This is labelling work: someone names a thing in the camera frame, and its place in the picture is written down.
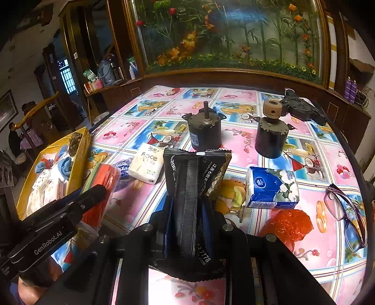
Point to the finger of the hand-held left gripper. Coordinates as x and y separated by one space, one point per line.
88 197

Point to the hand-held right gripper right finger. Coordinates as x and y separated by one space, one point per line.
208 225

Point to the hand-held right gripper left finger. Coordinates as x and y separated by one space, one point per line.
167 225

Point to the orange and green packet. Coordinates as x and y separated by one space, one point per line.
102 179

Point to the pink tissue pack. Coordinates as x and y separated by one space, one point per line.
60 189

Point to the black comb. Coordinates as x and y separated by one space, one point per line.
187 205

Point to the yellow cardboard box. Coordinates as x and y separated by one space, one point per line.
80 164

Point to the blue knit cloth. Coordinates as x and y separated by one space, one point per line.
41 168
64 167

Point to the white cloth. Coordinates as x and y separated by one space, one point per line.
38 202

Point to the black and gold packet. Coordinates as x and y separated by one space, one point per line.
212 176

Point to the blue floral tissue pack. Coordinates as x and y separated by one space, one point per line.
272 187

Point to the red plastic bag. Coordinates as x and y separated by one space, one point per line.
287 224

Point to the person's left hand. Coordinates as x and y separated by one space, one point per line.
32 294

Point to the clear blue tissue package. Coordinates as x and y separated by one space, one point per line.
124 171

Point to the plain white tissue pack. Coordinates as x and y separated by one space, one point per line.
146 164

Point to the purple clothed table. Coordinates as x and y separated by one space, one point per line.
30 140

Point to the carved wooden chair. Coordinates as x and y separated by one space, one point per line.
44 123

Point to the black motor with shaft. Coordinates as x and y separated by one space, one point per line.
205 132

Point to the black motor with beige wheel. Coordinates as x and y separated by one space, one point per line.
269 140

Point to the pink box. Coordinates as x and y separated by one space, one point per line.
93 86

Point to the barred window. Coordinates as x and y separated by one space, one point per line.
67 76

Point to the blue thermos jug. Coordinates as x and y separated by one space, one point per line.
106 73

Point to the printed tablecloth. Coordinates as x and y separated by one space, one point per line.
234 95

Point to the white plastic bottle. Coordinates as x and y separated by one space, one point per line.
132 70

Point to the purple framed glasses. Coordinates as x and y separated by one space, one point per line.
347 220

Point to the black gear housing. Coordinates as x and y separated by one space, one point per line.
304 110

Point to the glass fish tank with plants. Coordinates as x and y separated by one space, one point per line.
228 38

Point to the purple bottle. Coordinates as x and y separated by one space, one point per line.
354 91
347 89

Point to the white rolled paper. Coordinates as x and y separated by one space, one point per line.
331 52

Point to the framed wall picture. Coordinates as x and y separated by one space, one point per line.
7 110

